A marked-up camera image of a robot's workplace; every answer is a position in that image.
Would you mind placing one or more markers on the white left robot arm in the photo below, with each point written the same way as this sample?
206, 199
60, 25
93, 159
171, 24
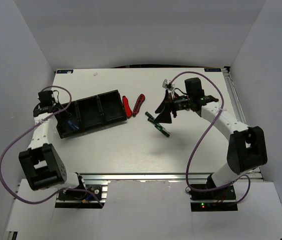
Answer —
41, 164

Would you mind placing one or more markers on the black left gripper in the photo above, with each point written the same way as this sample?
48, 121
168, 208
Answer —
66, 113

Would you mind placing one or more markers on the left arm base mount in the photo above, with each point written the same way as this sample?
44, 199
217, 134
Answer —
71, 196

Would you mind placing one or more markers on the aluminium front rail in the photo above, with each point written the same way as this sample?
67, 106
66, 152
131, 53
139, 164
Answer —
139, 176

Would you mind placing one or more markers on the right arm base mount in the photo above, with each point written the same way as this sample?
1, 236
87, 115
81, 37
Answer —
223, 200

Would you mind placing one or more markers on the blue label right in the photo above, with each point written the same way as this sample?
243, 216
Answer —
212, 69

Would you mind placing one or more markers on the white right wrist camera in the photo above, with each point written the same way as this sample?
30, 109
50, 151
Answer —
169, 86

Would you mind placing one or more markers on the aluminium rail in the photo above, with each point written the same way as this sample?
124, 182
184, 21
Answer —
139, 176
240, 120

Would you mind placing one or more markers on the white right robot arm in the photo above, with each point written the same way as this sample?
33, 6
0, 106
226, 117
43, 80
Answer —
225, 123

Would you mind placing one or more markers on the green black precision screwdriver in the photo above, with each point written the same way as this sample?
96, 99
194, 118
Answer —
149, 116
162, 130
153, 122

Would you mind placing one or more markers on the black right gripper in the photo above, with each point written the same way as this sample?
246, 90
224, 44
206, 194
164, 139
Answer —
164, 117

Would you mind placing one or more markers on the blue red screwdriver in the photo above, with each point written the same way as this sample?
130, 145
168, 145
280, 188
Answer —
73, 125

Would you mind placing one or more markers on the blue label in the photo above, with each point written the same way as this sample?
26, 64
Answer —
64, 71
212, 69

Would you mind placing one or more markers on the blue label left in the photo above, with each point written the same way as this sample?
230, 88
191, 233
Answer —
64, 71

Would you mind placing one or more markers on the red black utility knife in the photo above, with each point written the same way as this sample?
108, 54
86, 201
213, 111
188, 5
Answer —
127, 108

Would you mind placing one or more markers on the aluminium right side rail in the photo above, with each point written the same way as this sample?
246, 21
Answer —
240, 120

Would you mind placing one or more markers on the black three-compartment tray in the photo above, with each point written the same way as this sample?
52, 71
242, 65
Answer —
93, 112

